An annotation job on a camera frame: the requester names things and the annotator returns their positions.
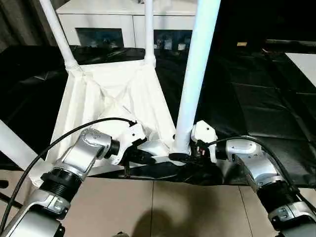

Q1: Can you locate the white plastic table top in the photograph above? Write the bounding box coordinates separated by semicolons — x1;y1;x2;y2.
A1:
28;59;196;188

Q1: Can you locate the black mat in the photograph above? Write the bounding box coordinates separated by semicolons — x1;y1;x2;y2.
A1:
0;45;316;190

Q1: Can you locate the black stand leg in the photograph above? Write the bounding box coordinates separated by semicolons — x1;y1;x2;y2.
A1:
0;180;23;208

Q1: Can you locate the white flat board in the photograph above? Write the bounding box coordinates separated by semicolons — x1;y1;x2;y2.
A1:
283;52;316;88

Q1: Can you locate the white cabinet with glass doors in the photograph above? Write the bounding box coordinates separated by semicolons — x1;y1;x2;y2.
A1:
56;0;198;50

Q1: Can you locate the grey curtain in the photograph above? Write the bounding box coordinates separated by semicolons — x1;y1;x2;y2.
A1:
0;0;60;50

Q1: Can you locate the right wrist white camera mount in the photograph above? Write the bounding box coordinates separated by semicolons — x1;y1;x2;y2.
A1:
191;120;218;163

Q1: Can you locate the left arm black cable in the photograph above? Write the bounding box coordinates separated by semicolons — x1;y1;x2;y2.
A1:
0;118;138;223

